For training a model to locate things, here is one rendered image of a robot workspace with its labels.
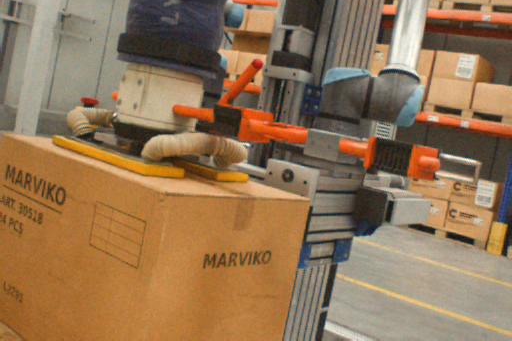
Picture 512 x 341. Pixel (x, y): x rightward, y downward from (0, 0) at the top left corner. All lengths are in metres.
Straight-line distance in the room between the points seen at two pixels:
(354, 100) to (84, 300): 0.85
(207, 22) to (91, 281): 0.56
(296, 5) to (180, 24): 0.68
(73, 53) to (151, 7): 11.35
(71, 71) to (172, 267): 11.64
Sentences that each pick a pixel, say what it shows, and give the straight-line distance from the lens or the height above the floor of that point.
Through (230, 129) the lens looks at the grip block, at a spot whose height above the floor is 1.06.
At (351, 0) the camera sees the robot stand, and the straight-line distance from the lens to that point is 1.94.
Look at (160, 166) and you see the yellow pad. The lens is 1.19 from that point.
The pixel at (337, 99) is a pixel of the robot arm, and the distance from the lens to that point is 1.64.
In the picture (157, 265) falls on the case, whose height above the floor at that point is 0.82.
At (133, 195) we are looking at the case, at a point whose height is 0.92.
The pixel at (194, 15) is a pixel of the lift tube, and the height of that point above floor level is 1.27.
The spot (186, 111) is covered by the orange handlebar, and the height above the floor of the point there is 1.07.
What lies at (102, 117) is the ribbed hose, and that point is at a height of 1.02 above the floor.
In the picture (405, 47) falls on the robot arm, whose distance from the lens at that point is 1.72.
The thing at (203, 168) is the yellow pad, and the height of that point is 0.96.
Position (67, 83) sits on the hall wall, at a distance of 12.61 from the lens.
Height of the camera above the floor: 1.09
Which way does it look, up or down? 3 degrees down
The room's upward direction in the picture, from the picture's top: 11 degrees clockwise
